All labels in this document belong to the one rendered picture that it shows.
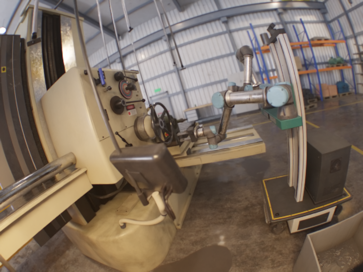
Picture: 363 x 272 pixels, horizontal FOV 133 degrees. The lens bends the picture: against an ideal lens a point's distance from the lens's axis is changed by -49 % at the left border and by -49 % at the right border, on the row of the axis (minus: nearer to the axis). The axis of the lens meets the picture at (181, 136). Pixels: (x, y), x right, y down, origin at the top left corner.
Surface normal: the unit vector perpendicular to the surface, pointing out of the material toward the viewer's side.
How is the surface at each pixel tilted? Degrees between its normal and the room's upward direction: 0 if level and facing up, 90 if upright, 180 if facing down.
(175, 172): 90
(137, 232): 90
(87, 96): 90
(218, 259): 0
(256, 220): 0
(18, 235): 90
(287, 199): 0
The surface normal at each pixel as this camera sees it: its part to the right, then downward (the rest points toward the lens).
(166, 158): 0.83, -0.11
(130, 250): 0.43, 0.08
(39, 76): 0.93, -0.19
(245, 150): -0.26, 0.29
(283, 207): -0.27, -0.94
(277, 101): -0.65, 0.36
